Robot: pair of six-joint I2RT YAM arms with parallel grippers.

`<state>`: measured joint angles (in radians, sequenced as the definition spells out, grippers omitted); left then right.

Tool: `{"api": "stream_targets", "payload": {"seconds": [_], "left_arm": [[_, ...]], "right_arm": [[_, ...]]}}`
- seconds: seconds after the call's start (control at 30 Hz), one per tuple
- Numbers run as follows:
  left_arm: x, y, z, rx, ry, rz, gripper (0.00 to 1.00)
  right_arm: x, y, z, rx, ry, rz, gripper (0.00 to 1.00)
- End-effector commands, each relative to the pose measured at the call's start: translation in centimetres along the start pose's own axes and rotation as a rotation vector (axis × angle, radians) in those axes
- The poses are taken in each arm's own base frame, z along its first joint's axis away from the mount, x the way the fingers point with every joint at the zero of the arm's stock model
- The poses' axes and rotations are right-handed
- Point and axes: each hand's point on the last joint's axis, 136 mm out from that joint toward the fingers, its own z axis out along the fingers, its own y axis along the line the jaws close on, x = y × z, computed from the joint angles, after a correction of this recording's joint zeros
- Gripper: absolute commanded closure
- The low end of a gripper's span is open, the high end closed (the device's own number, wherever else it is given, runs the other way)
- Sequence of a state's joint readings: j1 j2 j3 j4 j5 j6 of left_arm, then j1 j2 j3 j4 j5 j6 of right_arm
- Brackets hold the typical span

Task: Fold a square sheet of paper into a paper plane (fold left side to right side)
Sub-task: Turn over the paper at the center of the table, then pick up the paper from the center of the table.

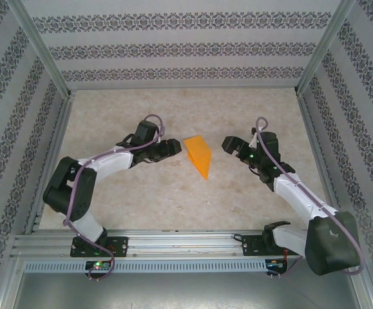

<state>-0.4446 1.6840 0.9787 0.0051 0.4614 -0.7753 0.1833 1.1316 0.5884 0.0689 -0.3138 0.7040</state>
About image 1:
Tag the orange paper sheet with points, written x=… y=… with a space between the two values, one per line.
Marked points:
x=202 y=161

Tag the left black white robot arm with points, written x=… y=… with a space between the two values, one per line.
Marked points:
x=109 y=162

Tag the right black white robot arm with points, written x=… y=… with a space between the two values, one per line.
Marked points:
x=302 y=201

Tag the grey metal sheet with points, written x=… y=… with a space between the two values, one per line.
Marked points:
x=186 y=293

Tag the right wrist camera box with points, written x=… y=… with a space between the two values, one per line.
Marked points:
x=254 y=140

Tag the aluminium side rail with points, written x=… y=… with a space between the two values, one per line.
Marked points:
x=311 y=128
x=61 y=128

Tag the aluminium back rail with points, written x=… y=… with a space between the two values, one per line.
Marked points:
x=183 y=87

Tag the aluminium mounting rail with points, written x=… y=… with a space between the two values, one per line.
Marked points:
x=183 y=246

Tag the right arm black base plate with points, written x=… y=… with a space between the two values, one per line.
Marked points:
x=254 y=247

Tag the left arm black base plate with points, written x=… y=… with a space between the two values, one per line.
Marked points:
x=120 y=247

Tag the aluminium frame post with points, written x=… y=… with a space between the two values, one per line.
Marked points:
x=43 y=48
x=323 y=48

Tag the aluminium frame beam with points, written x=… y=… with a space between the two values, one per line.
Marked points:
x=369 y=291
x=9 y=286

